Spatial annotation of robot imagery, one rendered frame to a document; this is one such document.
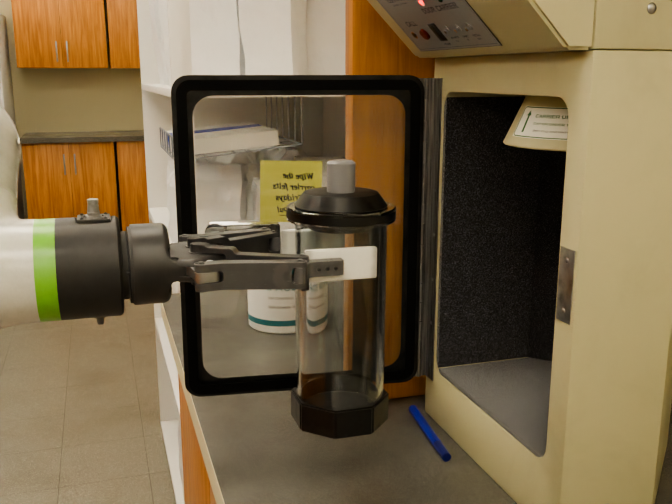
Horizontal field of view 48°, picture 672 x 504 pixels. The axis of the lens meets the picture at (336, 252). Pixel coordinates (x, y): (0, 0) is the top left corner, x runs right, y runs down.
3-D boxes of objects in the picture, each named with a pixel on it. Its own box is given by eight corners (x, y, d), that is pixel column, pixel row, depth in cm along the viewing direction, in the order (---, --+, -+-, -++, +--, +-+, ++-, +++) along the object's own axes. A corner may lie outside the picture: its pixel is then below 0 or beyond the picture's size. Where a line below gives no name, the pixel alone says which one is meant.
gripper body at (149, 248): (124, 234, 65) (232, 228, 68) (121, 217, 73) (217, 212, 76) (129, 317, 67) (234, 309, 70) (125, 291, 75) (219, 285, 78)
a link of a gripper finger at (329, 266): (287, 260, 69) (295, 267, 67) (340, 256, 71) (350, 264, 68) (287, 276, 70) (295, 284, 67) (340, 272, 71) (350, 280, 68)
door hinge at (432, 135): (425, 374, 103) (433, 77, 94) (433, 381, 101) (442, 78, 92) (414, 375, 103) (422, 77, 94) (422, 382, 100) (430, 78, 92)
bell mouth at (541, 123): (604, 136, 93) (608, 90, 92) (715, 149, 77) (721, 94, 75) (474, 140, 88) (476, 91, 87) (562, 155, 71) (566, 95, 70)
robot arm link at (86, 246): (65, 312, 74) (61, 343, 65) (56, 192, 71) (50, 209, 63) (129, 307, 76) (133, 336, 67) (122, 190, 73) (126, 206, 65)
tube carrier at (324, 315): (370, 381, 87) (373, 195, 82) (406, 421, 77) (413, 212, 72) (277, 392, 83) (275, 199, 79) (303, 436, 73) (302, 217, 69)
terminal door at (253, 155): (417, 381, 102) (425, 74, 93) (185, 398, 97) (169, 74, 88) (415, 379, 103) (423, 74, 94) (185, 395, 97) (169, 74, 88)
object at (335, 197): (368, 217, 81) (369, 155, 80) (401, 233, 73) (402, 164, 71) (284, 221, 79) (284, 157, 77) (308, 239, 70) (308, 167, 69)
